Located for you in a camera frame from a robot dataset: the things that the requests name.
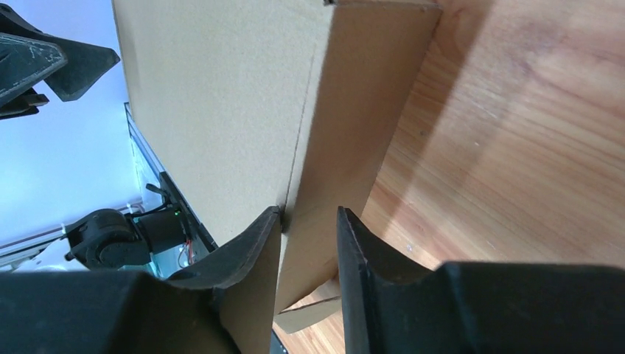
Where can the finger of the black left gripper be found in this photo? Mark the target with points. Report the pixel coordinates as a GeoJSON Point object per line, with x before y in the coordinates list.
{"type": "Point", "coordinates": [86, 63]}
{"type": "Point", "coordinates": [25, 62]}

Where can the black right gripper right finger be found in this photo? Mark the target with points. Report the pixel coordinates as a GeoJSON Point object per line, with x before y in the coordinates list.
{"type": "Point", "coordinates": [392, 304]}

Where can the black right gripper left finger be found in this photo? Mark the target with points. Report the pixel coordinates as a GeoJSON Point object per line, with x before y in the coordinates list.
{"type": "Point", "coordinates": [223, 303]}

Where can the brown cardboard sheet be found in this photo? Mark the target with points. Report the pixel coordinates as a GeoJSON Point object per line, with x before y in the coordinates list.
{"type": "Point", "coordinates": [250, 104]}

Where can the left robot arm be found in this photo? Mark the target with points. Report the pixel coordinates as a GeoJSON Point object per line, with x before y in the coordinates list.
{"type": "Point", "coordinates": [66, 199]}

